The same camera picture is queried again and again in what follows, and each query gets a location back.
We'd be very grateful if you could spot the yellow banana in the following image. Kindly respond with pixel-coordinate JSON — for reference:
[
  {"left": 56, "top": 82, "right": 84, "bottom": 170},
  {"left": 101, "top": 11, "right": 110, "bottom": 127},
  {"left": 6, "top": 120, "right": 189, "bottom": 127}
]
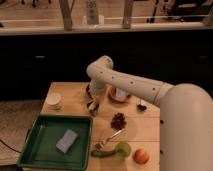
[{"left": 87, "top": 100, "right": 99, "bottom": 116}]

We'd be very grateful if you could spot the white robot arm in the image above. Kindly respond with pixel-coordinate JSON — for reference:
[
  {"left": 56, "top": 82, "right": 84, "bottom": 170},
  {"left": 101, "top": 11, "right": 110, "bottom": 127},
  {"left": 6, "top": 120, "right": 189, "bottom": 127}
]
[{"left": 86, "top": 56, "right": 213, "bottom": 171}]

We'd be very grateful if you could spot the white paper cup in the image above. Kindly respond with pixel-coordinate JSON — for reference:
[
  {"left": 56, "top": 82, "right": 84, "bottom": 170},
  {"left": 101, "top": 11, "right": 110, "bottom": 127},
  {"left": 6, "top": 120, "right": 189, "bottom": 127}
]
[{"left": 46, "top": 92, "right": 62, "bottom": 110}]

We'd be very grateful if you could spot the orange bowl with white item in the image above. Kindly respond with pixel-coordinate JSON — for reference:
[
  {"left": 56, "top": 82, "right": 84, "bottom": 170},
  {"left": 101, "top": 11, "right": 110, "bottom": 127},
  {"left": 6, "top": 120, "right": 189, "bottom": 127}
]
[{"left": 108, "top": 87, "right": 131, "bottom": 103}]

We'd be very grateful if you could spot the bunch of dark grapes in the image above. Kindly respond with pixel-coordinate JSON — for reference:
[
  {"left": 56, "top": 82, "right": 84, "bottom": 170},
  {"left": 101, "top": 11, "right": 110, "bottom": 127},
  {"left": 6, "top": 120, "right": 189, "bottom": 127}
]
[{"left": 111, "top": 113, "right": 127, "bottom": 130}]

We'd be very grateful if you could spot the small dark object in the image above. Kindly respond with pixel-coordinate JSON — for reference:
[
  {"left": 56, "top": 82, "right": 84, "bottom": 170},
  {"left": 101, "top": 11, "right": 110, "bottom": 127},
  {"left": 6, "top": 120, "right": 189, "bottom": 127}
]
[{"left": 137, "top": 104, "right": 147, "bottom": 111}]

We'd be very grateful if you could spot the silver fork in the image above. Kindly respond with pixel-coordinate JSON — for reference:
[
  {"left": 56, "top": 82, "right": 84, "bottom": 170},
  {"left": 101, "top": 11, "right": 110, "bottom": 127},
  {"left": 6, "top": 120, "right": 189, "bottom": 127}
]
[{"left": 95, "top": 130, "right": 123, "bottom": 150}]

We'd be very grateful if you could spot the grey sponge block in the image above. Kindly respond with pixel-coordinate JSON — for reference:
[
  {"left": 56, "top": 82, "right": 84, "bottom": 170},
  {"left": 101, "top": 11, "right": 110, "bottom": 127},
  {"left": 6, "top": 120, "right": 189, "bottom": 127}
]
[{"left": 56, "top": 129, "right": 78, "bottom": 153}]

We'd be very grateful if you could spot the green ladle spoon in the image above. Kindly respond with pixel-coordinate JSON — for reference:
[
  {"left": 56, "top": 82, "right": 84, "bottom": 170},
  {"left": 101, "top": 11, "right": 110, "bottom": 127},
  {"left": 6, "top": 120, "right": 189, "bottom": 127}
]
[{"left": 91, "top": 142, "right": 131, "bottom": 159}]

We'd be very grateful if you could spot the green plastic tray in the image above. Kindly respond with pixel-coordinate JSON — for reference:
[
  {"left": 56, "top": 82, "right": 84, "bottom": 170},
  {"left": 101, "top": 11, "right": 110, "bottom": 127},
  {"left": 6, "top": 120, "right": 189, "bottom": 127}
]
[{"left": 17, "top": 115, "right": 93, "bottom": 171}]

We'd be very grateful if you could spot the orange fruit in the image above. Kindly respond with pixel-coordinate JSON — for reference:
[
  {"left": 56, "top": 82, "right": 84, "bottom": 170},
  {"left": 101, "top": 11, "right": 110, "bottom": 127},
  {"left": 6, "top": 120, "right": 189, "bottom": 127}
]
[{"left": 133, "top": 148, "right": 149, "bottom": 164}]

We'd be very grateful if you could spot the black cable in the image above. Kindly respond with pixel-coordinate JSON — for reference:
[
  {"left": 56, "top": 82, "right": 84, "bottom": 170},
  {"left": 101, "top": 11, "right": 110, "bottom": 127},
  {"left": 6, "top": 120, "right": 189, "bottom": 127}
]
[{"left": 0, "top": 138, "right": 22, "bottom": 154}]

